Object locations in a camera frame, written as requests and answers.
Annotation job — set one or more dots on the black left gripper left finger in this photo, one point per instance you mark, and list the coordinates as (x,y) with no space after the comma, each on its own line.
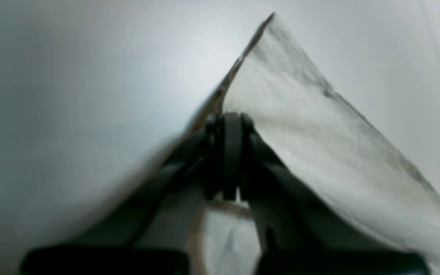
(147,233)

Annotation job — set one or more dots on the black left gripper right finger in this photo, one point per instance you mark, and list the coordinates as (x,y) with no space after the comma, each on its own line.
(298,233)

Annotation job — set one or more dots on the beige t-shirt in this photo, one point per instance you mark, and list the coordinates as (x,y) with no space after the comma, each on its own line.
(330,145)

